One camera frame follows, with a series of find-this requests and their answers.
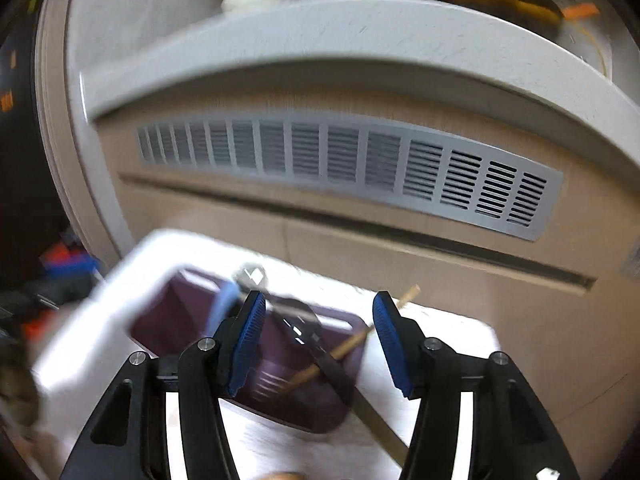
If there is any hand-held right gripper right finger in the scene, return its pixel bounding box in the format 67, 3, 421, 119
372, 291, 581, 480

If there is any purple plastic utensil holder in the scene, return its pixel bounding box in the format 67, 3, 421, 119
129, 269, 373, 433

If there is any grey stone countertop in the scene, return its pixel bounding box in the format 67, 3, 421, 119
80, 0, 640, 173

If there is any white lace tablecloth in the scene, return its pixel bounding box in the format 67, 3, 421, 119
35, 230, 501, 480

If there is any glass lid with yellow rim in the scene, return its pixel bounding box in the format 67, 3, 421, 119
560, 7, 617, 82

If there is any black-handled metal spoon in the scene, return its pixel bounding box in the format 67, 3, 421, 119
270, 294, 359, 405

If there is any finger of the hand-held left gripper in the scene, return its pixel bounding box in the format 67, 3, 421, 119
42, 242, 103, 281

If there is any light blue-handled utensil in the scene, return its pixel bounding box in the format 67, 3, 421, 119
206, 280, 242, 337

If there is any long grey vent grille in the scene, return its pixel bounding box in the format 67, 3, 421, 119
136, 112, 565, 242

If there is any beige door frame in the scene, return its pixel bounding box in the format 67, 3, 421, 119
34, 0, 137, 273

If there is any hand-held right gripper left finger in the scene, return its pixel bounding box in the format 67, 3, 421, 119
60, 291, 267, 480

